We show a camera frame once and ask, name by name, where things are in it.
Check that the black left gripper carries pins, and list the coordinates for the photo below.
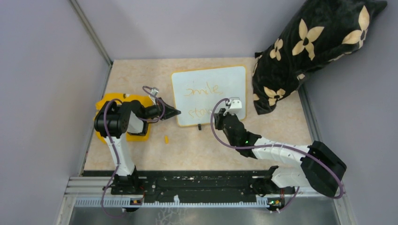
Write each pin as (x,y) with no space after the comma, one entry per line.
(169,111)

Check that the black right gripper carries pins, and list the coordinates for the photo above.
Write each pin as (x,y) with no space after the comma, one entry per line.
(219,117)

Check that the white whiteboard yellow rim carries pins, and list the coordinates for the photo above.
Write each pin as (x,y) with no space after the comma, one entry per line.
(196,92)

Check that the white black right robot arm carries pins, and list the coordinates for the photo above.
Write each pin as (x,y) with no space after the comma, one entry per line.
(314,165)

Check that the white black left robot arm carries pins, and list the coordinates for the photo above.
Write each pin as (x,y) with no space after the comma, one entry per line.
(125,169)

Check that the black floral pillow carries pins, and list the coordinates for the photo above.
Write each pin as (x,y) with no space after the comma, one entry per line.
(321,32)

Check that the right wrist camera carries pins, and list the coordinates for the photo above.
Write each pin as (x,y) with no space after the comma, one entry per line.
(233,106)

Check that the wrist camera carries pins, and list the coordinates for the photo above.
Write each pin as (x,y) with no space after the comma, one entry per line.
(153,93)
(233,106)

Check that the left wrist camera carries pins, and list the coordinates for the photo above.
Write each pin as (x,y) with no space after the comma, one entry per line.
(153,93)

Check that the aluminium frame post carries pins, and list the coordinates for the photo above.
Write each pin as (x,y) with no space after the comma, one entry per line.
(90,31)

